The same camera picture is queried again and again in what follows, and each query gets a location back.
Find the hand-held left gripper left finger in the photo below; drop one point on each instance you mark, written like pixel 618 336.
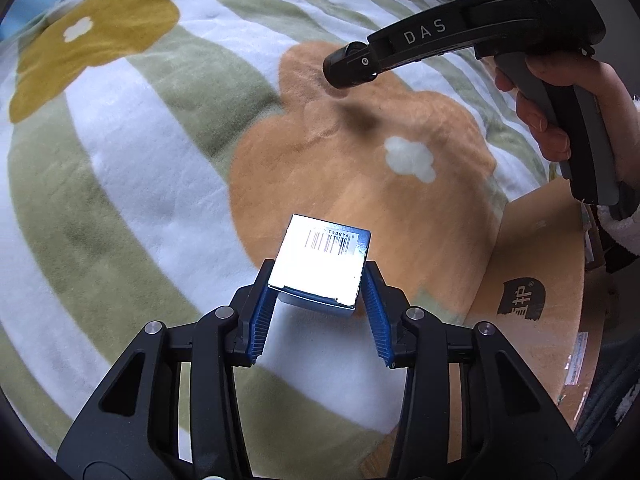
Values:
pixel 260 310

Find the small dark blue box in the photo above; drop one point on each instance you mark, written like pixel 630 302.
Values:
pixel 320 260

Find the person's right hand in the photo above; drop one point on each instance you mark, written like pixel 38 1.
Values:
pixel 620 110

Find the light blue curtain cloth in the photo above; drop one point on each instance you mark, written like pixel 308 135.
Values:
pixel 7 15

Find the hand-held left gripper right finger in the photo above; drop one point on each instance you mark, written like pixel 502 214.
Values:
pixel 375 310

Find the striped flower print blanket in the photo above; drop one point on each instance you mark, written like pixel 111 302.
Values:
pixel 150 160

